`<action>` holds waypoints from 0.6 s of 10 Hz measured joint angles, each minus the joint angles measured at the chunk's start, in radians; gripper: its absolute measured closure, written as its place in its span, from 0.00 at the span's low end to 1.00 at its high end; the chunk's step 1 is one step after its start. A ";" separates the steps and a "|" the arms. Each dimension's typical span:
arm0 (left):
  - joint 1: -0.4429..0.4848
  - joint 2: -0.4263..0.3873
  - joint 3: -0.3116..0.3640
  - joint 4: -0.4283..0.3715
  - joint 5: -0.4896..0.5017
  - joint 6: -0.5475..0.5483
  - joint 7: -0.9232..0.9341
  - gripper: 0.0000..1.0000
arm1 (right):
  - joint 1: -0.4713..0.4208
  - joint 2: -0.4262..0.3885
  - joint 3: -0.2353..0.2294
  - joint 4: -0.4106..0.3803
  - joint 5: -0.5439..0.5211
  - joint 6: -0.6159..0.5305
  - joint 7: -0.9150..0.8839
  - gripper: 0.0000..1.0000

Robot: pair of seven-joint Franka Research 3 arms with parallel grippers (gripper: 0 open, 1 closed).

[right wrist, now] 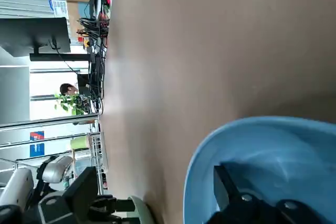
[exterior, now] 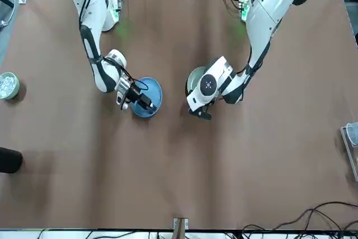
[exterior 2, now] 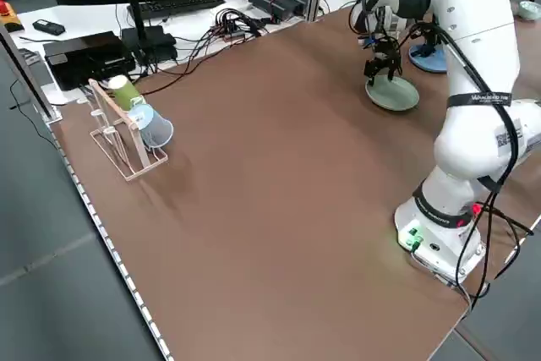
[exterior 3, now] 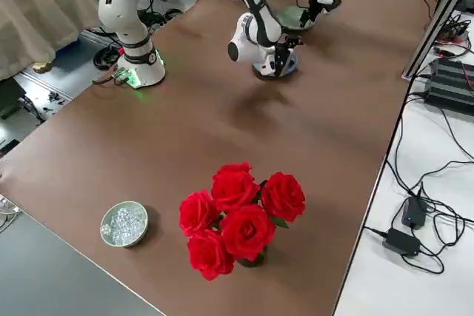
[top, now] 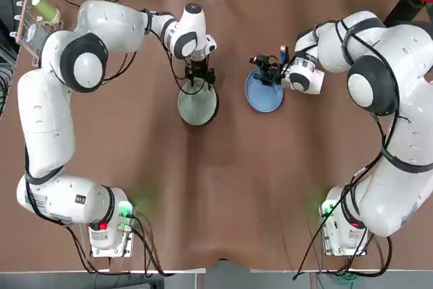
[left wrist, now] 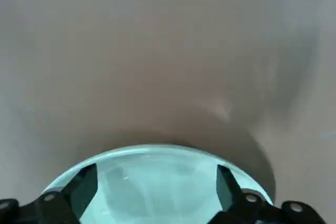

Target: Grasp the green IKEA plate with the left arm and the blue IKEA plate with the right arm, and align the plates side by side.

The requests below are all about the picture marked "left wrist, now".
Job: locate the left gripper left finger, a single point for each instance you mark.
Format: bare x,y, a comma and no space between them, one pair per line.
52,208

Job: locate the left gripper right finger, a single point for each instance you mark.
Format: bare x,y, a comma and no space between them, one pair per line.
252,211

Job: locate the green plate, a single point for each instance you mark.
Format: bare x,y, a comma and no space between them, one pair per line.
157,190

